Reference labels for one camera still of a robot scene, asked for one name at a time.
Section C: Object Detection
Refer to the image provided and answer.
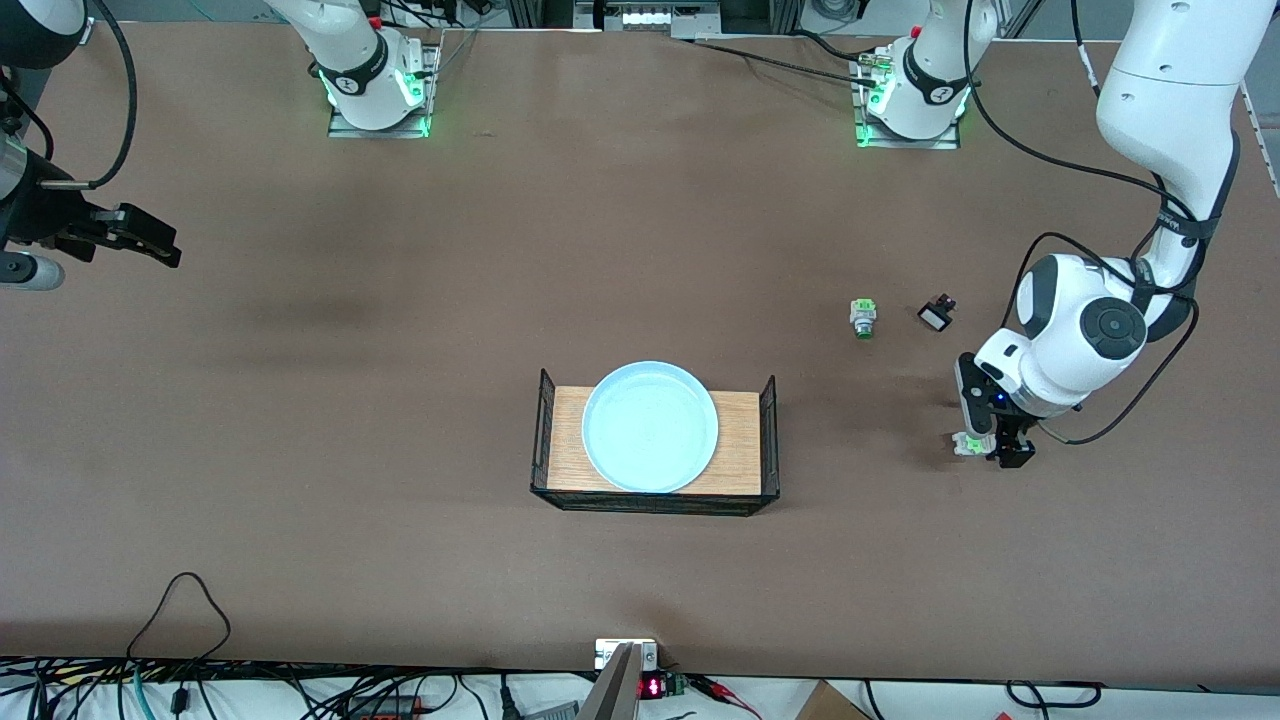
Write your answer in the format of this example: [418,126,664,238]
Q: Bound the light blue round plate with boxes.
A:
[582,361,720,495]

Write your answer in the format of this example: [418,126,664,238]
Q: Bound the aluminium frame with light strip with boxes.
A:
[505,0,803,39]

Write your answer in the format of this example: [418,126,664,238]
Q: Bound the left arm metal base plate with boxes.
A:
[850,48,963,151]

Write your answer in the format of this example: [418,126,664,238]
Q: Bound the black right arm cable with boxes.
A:
[0,0,138,191]

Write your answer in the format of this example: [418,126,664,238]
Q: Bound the wooden tray with wire sides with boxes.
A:
[530,368,781,518]

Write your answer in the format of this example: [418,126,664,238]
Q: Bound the black cable to arm base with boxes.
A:
[675,38,881,83]

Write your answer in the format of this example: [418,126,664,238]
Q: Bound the brown cardboard piece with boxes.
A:
[795,680,873,720]

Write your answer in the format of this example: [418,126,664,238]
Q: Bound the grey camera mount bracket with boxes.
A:
[578,638,660,720]

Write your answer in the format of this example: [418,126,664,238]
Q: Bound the black looped cable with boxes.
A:
[126,571,233,663]

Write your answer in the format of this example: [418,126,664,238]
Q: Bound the red black clip leads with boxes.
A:
[686,674,763,719]

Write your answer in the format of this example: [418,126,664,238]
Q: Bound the black cable on white floor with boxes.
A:
[1004,679,1103,709]

